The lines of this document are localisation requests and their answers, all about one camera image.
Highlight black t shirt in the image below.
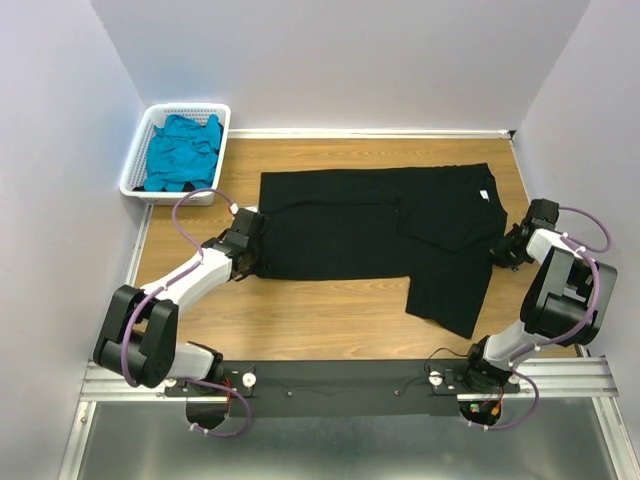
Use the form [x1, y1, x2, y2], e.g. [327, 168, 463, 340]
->
[256, 163, 507, 339]

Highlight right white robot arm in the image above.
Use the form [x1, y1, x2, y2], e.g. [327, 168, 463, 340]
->
[459, 199, 618, 392]

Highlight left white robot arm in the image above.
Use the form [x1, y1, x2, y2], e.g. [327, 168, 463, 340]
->
[93, 208, 266, 395]

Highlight blue t shirt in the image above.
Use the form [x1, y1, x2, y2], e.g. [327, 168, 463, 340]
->
[142, 114, 223, 193]

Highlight white plastic basket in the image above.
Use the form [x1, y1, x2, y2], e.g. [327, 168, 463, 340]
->
[119, 102, 231, 205]

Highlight aluminium rail frame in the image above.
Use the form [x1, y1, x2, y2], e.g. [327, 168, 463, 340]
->
[57, 202, 640, 480]

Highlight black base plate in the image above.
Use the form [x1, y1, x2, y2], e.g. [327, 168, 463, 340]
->
[164, 358, 521, 419]

